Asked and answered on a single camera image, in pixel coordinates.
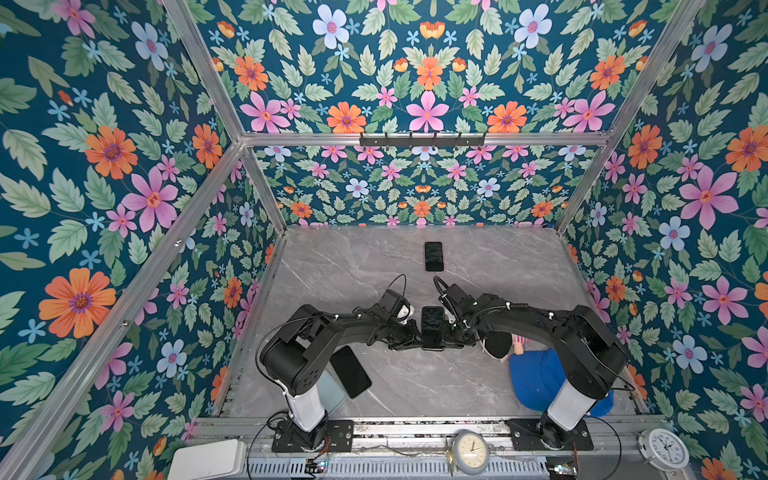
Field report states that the white box device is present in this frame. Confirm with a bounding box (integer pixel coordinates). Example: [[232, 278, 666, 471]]
[[168, 439, 247, 480]]

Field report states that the light blue phone case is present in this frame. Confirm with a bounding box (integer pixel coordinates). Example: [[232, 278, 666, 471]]
[[316, 370, 347, 414]]

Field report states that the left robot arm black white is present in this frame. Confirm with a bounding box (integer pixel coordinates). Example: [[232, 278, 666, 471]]
[[256, 301, 423, 433]]

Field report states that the aluminium front rail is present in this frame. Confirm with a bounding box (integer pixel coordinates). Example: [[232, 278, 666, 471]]
[[189, 414, 667, 443]]

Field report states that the black phone pink edge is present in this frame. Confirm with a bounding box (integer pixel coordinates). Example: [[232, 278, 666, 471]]
[[424, 241, 445, 272]]

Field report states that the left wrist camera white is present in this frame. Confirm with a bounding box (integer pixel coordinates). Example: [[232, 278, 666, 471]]
[[396, 304, 415, 323]]

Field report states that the white alarm clock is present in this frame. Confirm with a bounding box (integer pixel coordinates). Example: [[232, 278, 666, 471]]
[[638, 428, 690, 472]]

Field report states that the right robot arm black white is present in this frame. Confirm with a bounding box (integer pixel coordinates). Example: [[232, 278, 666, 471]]
[[439, 285, 628, 436]]

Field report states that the blue cloth hat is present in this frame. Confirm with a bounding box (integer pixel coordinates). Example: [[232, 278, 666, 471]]
[[509, 349, 615, 418]]

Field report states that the round beige clock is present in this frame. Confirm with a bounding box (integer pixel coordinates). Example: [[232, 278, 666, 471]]
[[450, 430, 490, 476]]

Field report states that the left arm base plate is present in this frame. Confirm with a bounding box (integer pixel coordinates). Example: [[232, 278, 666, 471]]
[[271, 420, 354, 453]]

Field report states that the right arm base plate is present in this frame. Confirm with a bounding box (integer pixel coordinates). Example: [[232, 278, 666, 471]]
[[505, 418, 594, 451]]

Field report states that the black hook rail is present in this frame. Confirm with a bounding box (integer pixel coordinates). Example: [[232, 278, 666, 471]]
[[359, 132, 486, 149]]

